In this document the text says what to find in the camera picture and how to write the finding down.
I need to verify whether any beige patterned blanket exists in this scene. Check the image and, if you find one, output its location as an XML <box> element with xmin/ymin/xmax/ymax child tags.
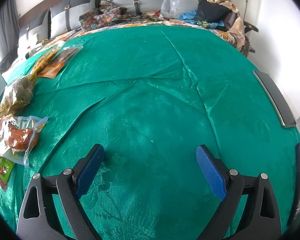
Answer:
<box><xmin>207</xmin><ymin>0</ymin><xmax>245</xmax><ymax>51</ymax></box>

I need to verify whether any green snack packet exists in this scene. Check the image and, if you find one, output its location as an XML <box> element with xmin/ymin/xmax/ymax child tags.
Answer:
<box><xmin>0</xmin><ymin>157</ymin><xmax>15</xmax><ymax>191</ymax></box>

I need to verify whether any clear plastic bag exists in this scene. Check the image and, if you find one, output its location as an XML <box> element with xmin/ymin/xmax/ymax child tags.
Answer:
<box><xmin>160</xmin><ymin>0</ymin><xmax>181</xmax><ymax>18</ymax></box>

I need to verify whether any black cushion bag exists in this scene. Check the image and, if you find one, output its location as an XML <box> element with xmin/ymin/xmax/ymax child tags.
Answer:
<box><xmin>194</xmin><ymin>0</ymin><xmax>232</xmax><ymax>23</ymax></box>

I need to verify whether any grey pillow far left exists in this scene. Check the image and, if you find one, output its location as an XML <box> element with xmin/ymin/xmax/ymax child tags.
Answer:
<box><xmin>17</xmin><ymin>9</ymin><xmax>51</xmax><ymax>57</ymax></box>

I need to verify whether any blue plastic bag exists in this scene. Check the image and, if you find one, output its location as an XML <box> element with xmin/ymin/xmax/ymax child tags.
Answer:
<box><xmin>177</xmin><ymin>10</ymin><xmax>225</xmax><ymax>29</ymax></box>

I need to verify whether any floral patterned cloth bundle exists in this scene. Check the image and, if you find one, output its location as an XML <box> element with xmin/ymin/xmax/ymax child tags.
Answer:
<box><xmin>78</xmin><ymin>0</ymin><xmax>127</xmax><ymax>31</ymax></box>

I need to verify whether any orange clear snack pouch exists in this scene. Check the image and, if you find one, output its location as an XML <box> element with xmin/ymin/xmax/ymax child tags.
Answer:
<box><xmin>33</xmin><ymin>44</ymin><xmax>83</xmax><ymax>79</ymax></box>

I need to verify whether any yellow peanut snack bag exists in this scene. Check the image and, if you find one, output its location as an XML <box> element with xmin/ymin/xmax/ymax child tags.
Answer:
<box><xmin>31</xmin><ymin>46</ymin><xmax>65</xmax><ymax>79</ymax></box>

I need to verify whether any grey curtain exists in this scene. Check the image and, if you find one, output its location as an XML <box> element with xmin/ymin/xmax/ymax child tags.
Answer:
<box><xmin>0</xmin><ymin>0</ymin><xmax>19</xmax><ymax>61</ymax></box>

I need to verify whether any brown balls snack bag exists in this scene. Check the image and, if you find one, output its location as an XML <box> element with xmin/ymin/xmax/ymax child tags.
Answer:
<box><xmin>0</xmin><ymin>74</ymin><xmax>37</xmax><ymax>118</ymax></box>

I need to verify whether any orange chicken leg pouch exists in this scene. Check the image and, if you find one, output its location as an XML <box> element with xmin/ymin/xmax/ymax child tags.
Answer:
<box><xmin>0</xmin><ymin>115</ymin><xmax>49</xmax><ymax>167</ymax></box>

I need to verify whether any black smartphone screen off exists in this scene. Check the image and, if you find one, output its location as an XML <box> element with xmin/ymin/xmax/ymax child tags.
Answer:
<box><xmin>253</xmin><ymin>70</ymin><xmax>296</xmax><ymax>128</ymax></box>

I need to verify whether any green satin tablecloth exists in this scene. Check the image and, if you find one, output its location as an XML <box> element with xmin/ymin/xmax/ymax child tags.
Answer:
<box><xmin>0</xmin><ymin>25</ymin><xmax>300</xmax><ymax>239</ymax></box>

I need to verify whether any floral bed sheet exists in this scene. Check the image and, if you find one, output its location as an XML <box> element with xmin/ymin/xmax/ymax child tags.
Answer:
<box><xmin>5</xmin><ymin>11</ymin><xmax>243</xmax><ymax>81</ymax></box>

